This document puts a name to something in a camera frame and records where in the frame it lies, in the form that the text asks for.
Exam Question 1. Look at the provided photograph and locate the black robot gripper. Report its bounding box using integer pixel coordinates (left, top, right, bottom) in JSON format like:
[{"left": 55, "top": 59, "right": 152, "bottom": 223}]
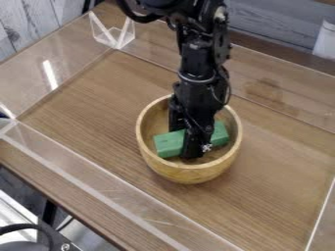
[{"left": 168, "top": 74, "right": 231, "bottom": 159}]

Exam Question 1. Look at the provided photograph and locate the green rectangular block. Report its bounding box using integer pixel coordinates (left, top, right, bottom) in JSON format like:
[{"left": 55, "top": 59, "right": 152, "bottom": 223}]
[{"left": 153, "top": 121, "right": 231, "bottom": 159}]

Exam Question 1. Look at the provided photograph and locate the brown wooden bowl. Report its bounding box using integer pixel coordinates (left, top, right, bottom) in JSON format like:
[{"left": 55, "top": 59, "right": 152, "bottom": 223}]
[{"left": 136, "top": 95, "right": 243, "bottom": 184}]

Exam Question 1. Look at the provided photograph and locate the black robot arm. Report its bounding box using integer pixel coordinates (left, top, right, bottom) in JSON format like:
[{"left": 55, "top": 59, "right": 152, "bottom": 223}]
[{"left": 115, "top": 0, "right": 232, "bottom": 159}]

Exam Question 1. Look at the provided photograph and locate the white cylindrical container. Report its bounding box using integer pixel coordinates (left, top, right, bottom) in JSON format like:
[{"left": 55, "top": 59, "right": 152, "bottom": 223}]
[{"left": 312, "top": 19, "right": 335, "bottom": 61}]

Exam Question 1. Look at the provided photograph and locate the black table leg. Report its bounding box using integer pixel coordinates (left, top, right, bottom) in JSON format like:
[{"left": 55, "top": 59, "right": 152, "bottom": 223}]
[{"left": 41, "top": 200, "right": 57, "bottom": 226}]

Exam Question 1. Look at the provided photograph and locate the clear acrylic corner bracket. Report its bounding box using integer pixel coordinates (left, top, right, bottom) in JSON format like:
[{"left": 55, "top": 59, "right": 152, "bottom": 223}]
[{"left": 89, "top": 12, "right": 136, "bottom": 50}]

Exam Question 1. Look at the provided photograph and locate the clear acrylic front wall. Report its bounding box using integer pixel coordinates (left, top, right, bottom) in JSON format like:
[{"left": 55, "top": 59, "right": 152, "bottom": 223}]
[{"left": 0, "top": 118, "right": 245, "bottom": 251}]

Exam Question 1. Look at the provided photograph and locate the black cable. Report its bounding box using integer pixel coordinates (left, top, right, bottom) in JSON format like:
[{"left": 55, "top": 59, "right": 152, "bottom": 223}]
[{"left": 0, "top": 224, "right": 57, "bottom": 251}]

